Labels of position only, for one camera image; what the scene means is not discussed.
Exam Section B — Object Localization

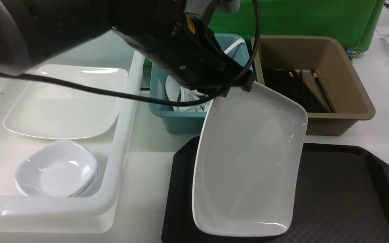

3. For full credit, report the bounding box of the green cloth backdrop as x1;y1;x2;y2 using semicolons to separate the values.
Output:
208;0;385;54

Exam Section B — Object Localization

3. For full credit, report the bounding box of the teal plastic bin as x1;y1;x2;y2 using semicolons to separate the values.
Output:
149;33;250;134

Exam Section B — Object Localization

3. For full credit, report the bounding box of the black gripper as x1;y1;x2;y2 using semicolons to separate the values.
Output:
112;10;256;97

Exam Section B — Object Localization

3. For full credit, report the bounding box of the white spoon far left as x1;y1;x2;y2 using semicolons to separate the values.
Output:
165;76;181;102

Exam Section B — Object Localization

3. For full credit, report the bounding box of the black serving tray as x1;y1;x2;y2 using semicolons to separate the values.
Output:
161;137;389;243

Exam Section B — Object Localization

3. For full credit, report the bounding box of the large white plastic bin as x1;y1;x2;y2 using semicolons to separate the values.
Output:
0;51;146;234

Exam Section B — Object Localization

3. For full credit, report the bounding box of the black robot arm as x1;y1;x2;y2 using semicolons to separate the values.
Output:
0;0;253;94

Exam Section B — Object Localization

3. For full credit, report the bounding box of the white square rice plate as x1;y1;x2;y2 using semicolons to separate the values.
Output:
191;82;308;237

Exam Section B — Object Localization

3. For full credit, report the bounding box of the black cable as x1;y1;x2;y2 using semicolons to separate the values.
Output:
0;0;261;107

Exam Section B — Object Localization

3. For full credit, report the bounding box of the black chopsticks pile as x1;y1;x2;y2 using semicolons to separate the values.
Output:
262;68;332;113

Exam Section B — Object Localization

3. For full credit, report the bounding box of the white plate in bin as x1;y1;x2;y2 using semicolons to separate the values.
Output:
3;64;128;140

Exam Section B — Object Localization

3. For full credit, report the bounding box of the white bowl in bin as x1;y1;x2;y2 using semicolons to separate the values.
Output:
15;140;99;197

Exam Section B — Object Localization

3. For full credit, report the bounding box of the brown plastic bin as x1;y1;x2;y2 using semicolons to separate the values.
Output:
254;35;375;136

